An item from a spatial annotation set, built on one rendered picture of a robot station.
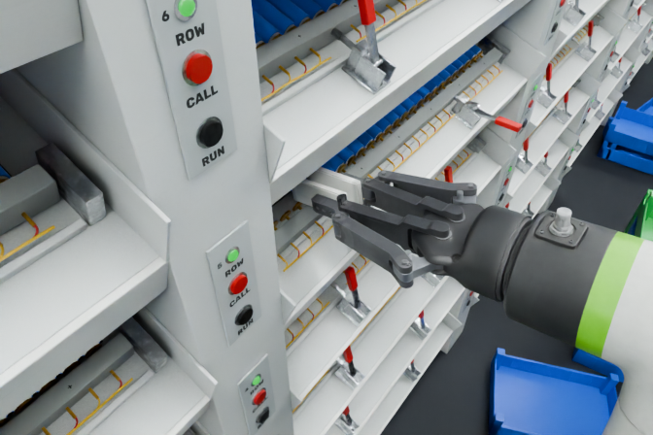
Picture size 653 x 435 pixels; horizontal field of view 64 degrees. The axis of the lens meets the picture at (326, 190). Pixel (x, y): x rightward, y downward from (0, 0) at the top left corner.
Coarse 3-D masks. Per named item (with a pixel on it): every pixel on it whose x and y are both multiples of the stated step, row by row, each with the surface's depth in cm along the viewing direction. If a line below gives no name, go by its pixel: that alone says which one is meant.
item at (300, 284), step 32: (512, 32) 84; (512, 64) 86; (480, 96) 80; (512, 96) 85; (448, 128) 74; (480, 128) 78; (416, 160) 69; (448, 160) 72; (288, 256) 56; (320, 256) 57; (352, 256) 58; (288, 288) 54; (320, 288) 55; (288, 320) 52
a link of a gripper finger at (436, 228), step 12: (348, 204) 49; (360, 204) 49; (360, 216) 48; (372, 216) 47; (384, 216) 47; (396, 216) 47; (408, 216) 46; (372, 228) 48; (384, 228) 47; (396, 228) 46; (408, 228) 45; (420, 228) 44; (432, 228) 44; (444, 228) 43; (396, 240) 47; (408, 240) 46
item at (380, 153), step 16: (480, 64) 81; (464, 80) 78; (448, 96) 74; (432, 112) 72; (400, 128) 68; (416, 128) 69; (384, 144) 66; (400, 144) 67; (368, 160) 63; (384, 160) 66; (368, 176) 64; (304, 208) 57; (288, 224) 55; (304, 224) 56; (320, 224) 58; (288, 240) 54
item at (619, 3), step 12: (612, 0) 135; (624, 0) 134; (624, 12) 135; (600, 60) 145; (588, 72) 149; (600, 72) 147; (576, 120) 159; (576, 132) 162; (564, 156) 168; (552, 192) 179
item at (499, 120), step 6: (474, 108) 74; (480, 114) 74; (486, 114) 74; (492, 120) 73; (498, 120) 73; (504, 120) 72; (510, 120) 72; (504, 126) 72; (510, 126) 72; (516, 126) 71
